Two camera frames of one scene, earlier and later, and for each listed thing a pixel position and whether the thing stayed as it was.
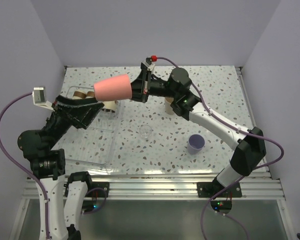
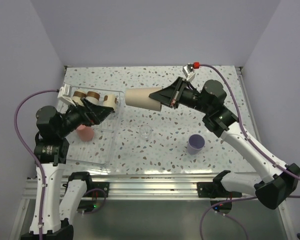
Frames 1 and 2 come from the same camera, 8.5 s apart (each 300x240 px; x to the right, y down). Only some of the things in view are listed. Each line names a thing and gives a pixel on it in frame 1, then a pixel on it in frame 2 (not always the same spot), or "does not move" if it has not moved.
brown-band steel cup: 90,95 does not move
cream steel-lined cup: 79,95 does not move
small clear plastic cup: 145,131 does not move
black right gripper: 140,89 -> 171,95
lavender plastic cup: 196,143 does not move
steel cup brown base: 110,106 does not move
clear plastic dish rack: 97,144 does not move
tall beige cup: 168,109 -> 139,97
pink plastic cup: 116,88 -> 85,133
